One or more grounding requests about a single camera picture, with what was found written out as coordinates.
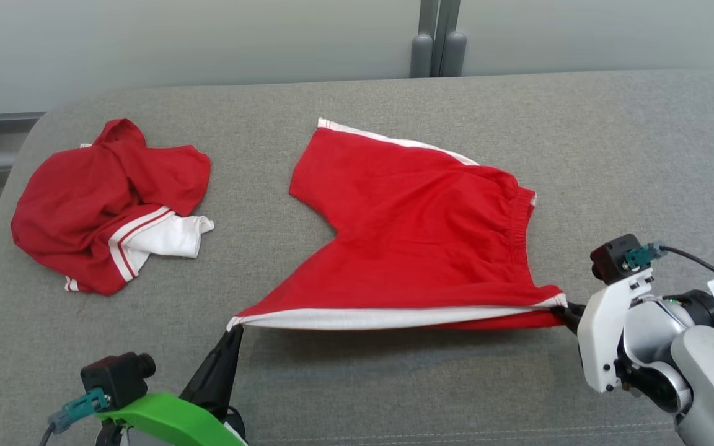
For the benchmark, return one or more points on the red jersey with white sleeves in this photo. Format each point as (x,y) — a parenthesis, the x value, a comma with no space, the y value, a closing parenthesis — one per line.
(84,204)

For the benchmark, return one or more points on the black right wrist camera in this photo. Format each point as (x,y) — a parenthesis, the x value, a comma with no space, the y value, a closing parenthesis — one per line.
(611,257)

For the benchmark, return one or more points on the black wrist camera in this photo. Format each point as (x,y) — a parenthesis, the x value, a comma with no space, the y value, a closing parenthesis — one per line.
(611,257)
(115,378)

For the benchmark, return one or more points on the grey double partition post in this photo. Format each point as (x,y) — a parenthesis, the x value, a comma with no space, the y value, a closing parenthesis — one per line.
(437,49)

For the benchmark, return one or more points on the red shorts with white stripe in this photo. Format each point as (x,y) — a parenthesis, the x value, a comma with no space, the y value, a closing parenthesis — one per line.
(419,229)

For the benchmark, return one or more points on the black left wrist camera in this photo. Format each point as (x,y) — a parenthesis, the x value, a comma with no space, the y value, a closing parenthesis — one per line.
(115,378)

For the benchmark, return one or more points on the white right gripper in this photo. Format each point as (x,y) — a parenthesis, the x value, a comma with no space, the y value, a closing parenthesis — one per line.
(599,341)

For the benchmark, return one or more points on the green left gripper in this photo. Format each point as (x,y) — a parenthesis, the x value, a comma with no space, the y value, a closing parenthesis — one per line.
(171,418)

